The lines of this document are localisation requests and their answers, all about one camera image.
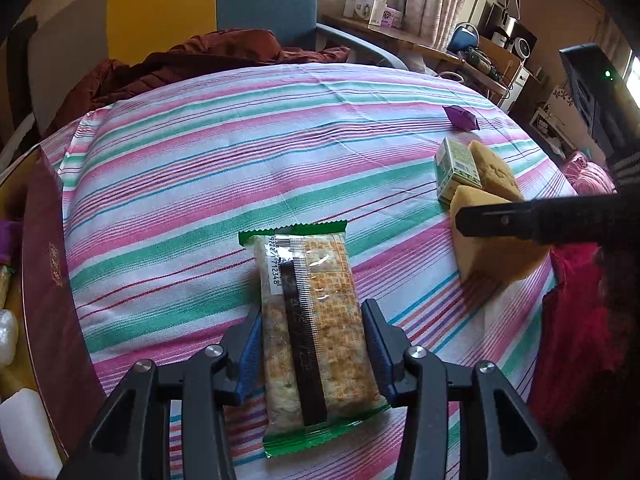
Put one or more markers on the yellow wedge sponge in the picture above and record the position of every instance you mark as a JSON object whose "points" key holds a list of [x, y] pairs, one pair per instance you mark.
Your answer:
{"points": [[503, 259]]}

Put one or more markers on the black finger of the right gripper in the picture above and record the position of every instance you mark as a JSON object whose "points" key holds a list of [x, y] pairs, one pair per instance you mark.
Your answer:
{"points": [[599, 219]]}

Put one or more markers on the black speaker and electronics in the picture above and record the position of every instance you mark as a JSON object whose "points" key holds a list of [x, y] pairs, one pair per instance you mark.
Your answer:
{"points": [[502, 25]]}

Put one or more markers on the white plastic bag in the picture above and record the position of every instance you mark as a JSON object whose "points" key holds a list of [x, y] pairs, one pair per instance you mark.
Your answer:
{"points": [[8, 337]]}

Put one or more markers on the blue bag on desk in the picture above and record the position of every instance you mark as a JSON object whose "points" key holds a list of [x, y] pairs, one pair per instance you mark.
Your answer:
{"points": [[465, 36]]}

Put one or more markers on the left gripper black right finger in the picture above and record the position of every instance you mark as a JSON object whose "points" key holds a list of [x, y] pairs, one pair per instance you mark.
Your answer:
{"points": [[386, 345]]}

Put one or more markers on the maroon crumpled cloth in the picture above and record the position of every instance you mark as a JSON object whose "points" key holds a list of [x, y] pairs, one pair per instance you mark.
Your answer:
{"points": [[111, 80]]}

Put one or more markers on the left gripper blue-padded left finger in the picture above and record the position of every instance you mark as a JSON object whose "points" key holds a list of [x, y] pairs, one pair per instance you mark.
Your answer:
{"points": [[243, 344]]}

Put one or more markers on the gold rectangular tin box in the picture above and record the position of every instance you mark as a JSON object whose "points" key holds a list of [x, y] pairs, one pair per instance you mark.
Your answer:
{"points": [[51, 355]]}

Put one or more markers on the white melamine sponge block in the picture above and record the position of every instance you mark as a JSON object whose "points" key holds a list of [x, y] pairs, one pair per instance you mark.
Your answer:
{"points": [[26, 433]]}

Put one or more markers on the grey yellow blue armchair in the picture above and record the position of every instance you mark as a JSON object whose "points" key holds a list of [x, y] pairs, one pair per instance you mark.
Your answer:
{"points": [[47, 59]]}

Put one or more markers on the wooden side desk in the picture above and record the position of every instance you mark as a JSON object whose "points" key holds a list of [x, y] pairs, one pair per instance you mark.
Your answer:
{"points": [[396, 39]]}

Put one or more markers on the purple origami paper piece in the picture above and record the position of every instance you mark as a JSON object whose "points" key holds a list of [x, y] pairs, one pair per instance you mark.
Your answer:
{"points": [[10, 241]]}

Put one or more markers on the striped pink green bedsheet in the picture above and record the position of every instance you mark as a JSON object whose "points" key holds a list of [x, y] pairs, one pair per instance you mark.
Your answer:
{"points": [[157, 188]]}

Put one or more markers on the white product boxes on desk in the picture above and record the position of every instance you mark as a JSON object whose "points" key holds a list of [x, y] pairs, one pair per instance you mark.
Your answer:
{"points": [[373, 12]]}

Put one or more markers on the small green white carton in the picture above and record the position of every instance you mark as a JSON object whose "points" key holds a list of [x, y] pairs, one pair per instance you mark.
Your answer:
{"points": [[454, 166]]}

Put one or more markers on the red cloth at edge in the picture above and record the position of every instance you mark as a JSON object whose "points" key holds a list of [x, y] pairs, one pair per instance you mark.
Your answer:
{"points": [[587, 372]]}

